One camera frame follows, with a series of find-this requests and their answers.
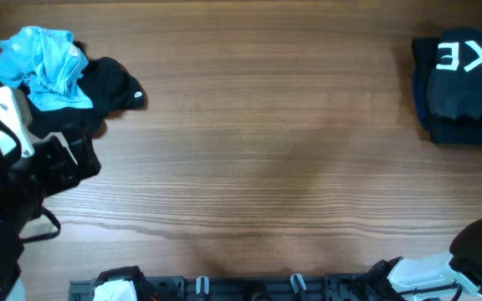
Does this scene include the black garment with logo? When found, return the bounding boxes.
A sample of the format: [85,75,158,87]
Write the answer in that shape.
[0,57,145,138]

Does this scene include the dark green t-shirt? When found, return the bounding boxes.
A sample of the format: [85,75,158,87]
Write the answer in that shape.
[428,28,482,120]

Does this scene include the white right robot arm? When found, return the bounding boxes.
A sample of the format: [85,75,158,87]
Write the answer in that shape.
[364,219,482,300]

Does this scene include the light blue crumpled garment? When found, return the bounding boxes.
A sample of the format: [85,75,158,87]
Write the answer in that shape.
[0,26,93,111]

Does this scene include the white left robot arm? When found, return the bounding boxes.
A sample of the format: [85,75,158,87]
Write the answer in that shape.
[0,120,101,300]

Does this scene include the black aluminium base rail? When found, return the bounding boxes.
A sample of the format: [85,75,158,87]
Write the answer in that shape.
[68,274,385,301]

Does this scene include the folded dark navy garment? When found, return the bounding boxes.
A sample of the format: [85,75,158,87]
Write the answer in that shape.
[412,38,482,145]

